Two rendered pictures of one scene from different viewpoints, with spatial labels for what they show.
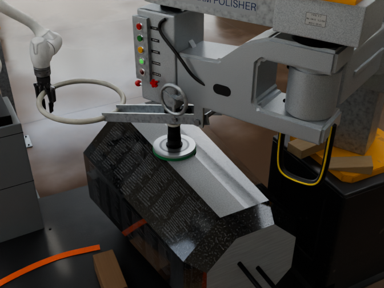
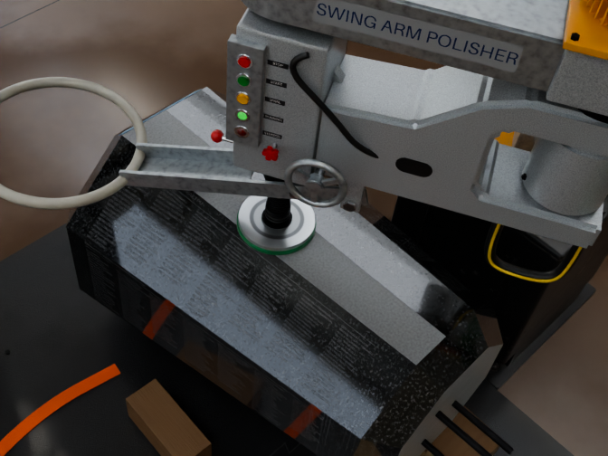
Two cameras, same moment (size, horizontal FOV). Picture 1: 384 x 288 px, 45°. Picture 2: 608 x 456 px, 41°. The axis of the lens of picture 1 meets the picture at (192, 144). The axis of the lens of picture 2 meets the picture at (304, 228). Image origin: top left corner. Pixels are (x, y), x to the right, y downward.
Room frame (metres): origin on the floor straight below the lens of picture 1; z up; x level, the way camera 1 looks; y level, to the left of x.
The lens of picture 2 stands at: (0.61, 0.62, 2.58)
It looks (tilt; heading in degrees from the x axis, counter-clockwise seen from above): 51 degrees down; 335
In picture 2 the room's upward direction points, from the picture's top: 8 degrees clockwise
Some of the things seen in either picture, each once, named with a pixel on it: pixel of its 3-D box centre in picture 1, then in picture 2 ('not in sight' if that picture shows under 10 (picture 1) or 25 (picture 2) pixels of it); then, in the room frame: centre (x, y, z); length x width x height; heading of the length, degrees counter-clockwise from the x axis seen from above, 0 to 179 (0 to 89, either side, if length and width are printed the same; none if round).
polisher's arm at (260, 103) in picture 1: (247, 80); (452, 141); (1.73, -0.22, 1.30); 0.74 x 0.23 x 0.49; 55
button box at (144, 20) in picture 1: (143, 48); (245, 93); (1.91, 0.21, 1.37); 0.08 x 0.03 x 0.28; 55
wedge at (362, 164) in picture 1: (350, 162); not in sight; (1.87, -0.77, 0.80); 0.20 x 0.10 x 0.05; 77
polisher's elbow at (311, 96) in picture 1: (312, 87); (576, 156); (1.58, -0.45, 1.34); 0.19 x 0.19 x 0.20
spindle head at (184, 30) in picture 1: (186, 59); (322, 96); (1.92, 0.02, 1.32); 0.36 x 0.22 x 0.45; 55
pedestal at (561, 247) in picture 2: (338, 202); (506, 225); (2.10, -0.85, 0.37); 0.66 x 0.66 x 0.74; 26
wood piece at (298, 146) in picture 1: (308, 144); not in sight; (2.03, -0.60, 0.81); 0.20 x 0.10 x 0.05; 124
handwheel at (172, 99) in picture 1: (178, 96); (319, 173); (1.80, 0.06, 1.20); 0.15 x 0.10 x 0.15; 55
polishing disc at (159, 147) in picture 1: (174, 145); (276, 219); (1.96, 0.09, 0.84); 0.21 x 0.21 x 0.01
